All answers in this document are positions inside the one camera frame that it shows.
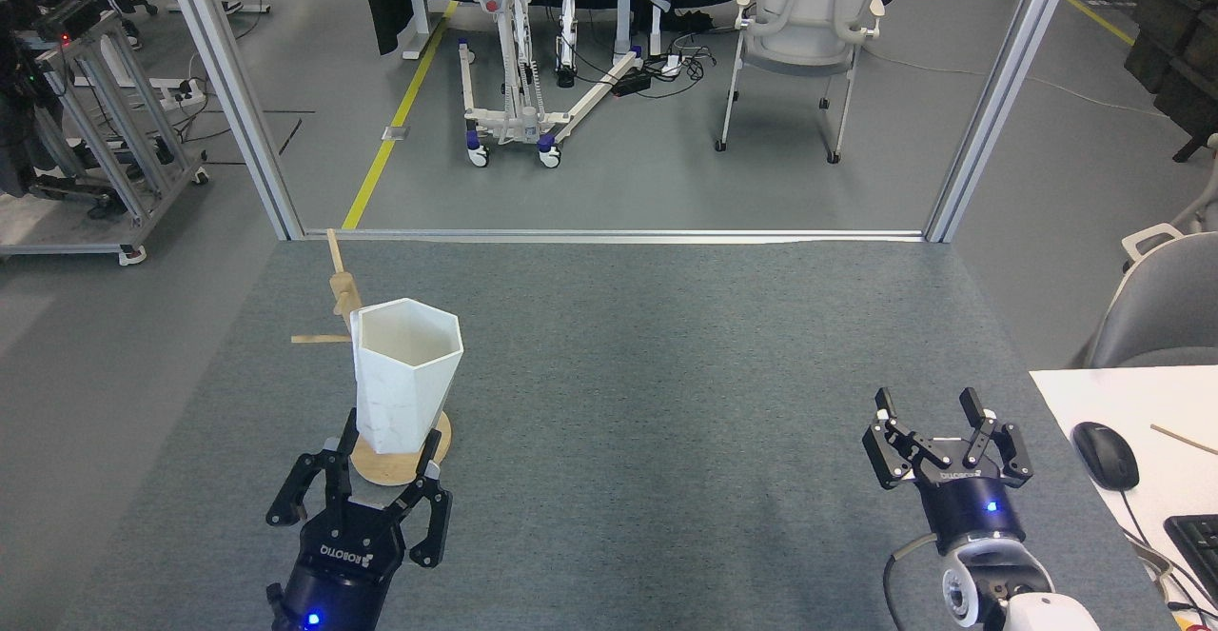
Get white office chair frame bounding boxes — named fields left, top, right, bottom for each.
left=1175, top=134, right=1218, bottom=232

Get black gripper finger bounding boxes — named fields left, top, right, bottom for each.
left=956, top=387, right=1035, bottom=490
left=265, top=436, right=354, bottom=528
left=385, top=460, right=454, bottom=571
left=863, top=387, right=944, bottom=492

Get dark stacked crates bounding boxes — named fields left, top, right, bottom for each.
left=1102, top=0, right=1218, bottom=164

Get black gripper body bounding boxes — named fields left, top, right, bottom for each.
left=269, top=500, right=409, bottom=631
left=914, top=465, right=1028, bottom=557

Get white wheeled stand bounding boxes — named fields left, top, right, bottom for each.
left=436, top=0, right=643, bottom=170

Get white chair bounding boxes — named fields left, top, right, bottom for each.
left=716, top=0, right=886, bottom=165

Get black keyboard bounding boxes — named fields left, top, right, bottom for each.
left=1164, top=514, right=1218, bottom=603

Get black mouse cable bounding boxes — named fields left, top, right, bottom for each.
left=1118, top=486, right=1218, bottom=613

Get white hexagonal cup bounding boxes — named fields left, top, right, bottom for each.
left=350, top=298, right=465, bottom=454

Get grey office chair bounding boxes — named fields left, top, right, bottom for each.
left=1085, top=222, right=1218, bottom=370

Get thin wooden stick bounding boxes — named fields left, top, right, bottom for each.
left=1149, top=424, right=1218, bottom=458

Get silver frame rail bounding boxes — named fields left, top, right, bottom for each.
left=303, top=228, right=929, bottom=244

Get silver frame post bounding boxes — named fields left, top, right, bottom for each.
left=925, top=0, right=1086, bottom=244
left=154, top=0, right=305, bottom=242

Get black device with red light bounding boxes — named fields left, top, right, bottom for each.
left=0, top=0, right=102, bottom=44

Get aluminium frame cart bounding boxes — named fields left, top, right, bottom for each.
left=0, top=0, right=210, bottom=266

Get wooden cup rack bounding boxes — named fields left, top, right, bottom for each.
left=290, top=228, right=453, bottom=487

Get white desk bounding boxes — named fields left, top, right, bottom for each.
left=1030, top=365, right=1218, bottom=631

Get black computer mouse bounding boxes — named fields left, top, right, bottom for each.
left=1071, top=422, right=1141, bottom=492

